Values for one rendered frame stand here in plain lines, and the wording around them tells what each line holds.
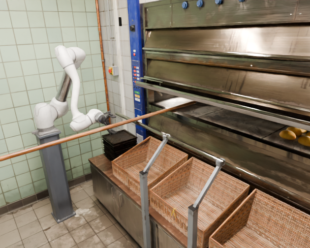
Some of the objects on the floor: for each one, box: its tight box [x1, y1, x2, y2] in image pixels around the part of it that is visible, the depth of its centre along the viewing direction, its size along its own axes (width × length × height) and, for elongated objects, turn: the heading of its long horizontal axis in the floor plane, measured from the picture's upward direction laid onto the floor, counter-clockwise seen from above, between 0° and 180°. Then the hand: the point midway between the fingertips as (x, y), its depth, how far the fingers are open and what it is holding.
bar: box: [115, 112, 225, 248], centre depth 196 cm, size 31×127×118 cm, turn 43°
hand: (114, 125), depth 193 cm, fingers open, 13 cm apart
